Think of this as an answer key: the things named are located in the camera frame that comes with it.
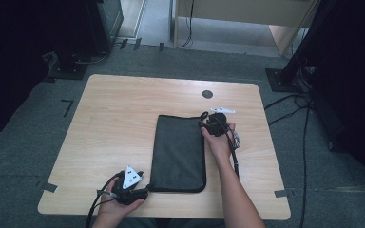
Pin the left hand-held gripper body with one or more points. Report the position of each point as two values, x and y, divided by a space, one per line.
130 183

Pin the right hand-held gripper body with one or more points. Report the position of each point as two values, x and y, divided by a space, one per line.
217 125

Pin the dark grey pouch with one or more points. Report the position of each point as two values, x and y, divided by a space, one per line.
179 155

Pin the person's right hand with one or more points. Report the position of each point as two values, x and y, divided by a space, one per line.
220 147

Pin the person's left hand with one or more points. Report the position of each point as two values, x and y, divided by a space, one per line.
117 207

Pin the round black table grommet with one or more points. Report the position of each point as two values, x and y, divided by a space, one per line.
207 94

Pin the grey tape strip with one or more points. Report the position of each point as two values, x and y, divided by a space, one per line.
281 193
49 187

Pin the short black floor tape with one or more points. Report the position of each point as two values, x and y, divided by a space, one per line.
124 43
137 44
161 47

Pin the black metal stand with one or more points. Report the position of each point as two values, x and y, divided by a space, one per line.
293 68
76 44

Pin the light wooden cabinet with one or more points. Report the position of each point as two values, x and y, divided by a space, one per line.
247 12

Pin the dark curtain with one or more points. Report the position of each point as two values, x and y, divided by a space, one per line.
9 63
355 95

